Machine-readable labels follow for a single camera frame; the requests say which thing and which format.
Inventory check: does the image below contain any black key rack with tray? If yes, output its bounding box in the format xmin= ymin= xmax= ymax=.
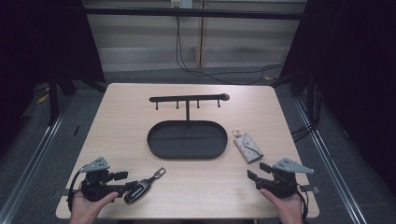
xmin=147 ymin=92 xmax=231 ymax=161

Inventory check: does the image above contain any yellow tape scrap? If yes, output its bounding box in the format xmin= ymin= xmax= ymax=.
xmin=35 ymin=92 xmax=50 ymax=105

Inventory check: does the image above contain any metal floor rail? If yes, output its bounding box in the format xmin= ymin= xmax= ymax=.
xmin=0 ymin=101 xmax=73 ymax=224
xmin=292 ymin=97 xmax=370 ymax=224

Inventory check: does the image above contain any black car key with clip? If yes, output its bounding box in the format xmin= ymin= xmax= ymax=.
xmin=123 ymin=167 xmax=167 ymax=205

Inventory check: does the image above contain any person's left hand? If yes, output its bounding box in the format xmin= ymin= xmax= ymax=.
xmin=68 ymin=182 xmax=120 ymax=224

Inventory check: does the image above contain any black horizontal bar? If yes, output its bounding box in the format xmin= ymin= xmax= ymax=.
xmin=82 ymin=7 xmax=305 ymax=21

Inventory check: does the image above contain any white wall socket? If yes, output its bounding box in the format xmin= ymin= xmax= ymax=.
xmin=170 ymin=0 xmax=194 ymax=9

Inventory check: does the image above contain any black stand post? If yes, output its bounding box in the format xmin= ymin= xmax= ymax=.
xmin=47 ymin=69 xmax=61 ymax=126

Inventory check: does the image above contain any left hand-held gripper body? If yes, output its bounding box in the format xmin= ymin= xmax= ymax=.
xmin=78 ymin=156 xmax=129 ymax=203

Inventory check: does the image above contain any black curtain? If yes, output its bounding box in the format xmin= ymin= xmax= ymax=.
xmin=0 ymin=0 xmax=106 ymax=158
xmin=270 ymin=0 xmax=396 ymax=195

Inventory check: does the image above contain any black cable on wall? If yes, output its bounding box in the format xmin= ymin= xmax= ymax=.
xmin=175 ymin=15 xmax=285 ymax=86

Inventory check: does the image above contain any grey key pouch with ring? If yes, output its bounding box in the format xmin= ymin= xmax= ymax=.
xmin=231 ymin=128 xmax=264 ymax=164

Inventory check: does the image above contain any person's right hand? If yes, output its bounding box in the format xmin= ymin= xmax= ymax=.
xmin=259 ymin=188 xmax=304 ymax=224

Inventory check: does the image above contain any black cable bundle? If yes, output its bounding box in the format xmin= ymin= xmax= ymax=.
xmin=290 ymin=83 xmax=324 ymax=144

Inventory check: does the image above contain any left hand-held gripper cable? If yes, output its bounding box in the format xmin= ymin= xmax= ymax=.
xmin=66 ymin=169 xmax=84 ymax=213

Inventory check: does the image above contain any right hand-held gripper cable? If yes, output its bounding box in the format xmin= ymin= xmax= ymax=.
xmin=295 ymin=182 xmax=310 ymax=222

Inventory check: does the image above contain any hand-held gripper cable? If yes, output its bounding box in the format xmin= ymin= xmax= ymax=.
xmin=295 ymin=182 xmax=310 ymax=222
xmin=66 ymin=169 xmax=84 ymax=213

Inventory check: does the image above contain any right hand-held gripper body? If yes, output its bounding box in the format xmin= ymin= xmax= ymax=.
xmin=255 ymin=157 xmax=316 ymax=200

